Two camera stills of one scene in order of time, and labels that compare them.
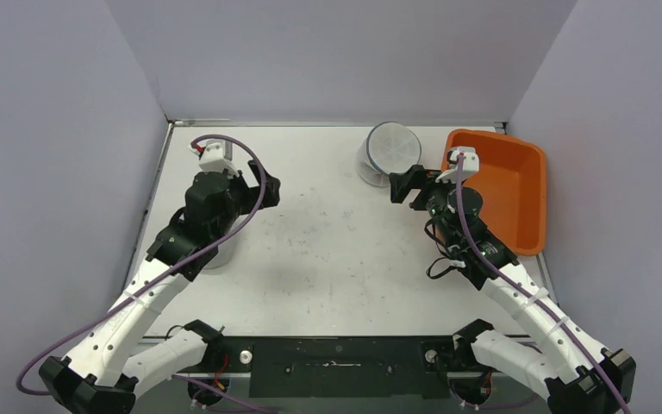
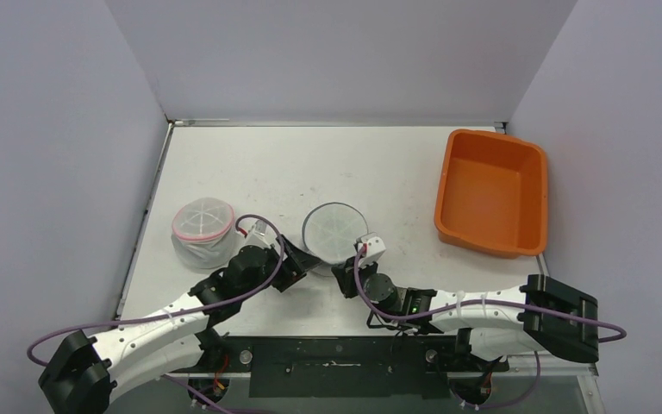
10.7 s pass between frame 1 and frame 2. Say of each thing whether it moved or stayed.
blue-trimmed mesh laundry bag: moved
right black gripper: moved
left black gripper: moved
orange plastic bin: stayed
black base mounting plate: stayed
